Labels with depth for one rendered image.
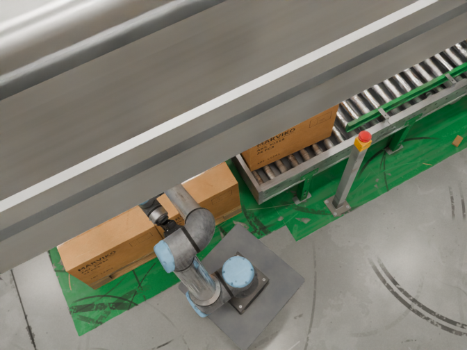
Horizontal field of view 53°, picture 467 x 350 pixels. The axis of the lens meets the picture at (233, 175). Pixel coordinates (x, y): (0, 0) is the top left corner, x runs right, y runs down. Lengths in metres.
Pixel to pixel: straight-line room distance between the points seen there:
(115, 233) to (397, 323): 1.96
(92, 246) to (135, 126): 2.88
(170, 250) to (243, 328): 0.98
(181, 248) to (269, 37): 1.55
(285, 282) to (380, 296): 1.02
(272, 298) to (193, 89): 2.43
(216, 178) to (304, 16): 2.87
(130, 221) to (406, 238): 1.96
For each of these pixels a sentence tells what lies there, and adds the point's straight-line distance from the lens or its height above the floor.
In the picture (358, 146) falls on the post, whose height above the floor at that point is 0.97.
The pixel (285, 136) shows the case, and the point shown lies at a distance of 2.84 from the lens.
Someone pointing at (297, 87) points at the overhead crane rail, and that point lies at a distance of 0.21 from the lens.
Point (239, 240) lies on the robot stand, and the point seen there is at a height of 0.75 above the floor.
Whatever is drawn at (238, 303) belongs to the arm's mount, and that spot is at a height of 0.84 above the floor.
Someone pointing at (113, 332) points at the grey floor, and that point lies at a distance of 3.46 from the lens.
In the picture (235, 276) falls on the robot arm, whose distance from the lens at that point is 2.23.
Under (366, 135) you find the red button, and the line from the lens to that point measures 2.66.
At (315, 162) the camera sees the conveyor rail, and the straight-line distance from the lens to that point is 3.04.
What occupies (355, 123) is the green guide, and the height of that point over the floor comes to 0.63.
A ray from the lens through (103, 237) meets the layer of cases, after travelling 3.04.
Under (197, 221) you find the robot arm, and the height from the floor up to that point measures 1.68.
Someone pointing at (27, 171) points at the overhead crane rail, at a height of 3.15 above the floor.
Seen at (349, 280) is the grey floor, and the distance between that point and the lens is 3.43.
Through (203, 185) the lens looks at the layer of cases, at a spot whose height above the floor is 0.54.
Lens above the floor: 3.29
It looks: 65 degrees down
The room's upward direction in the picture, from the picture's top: 7 degrees counter-clockwise
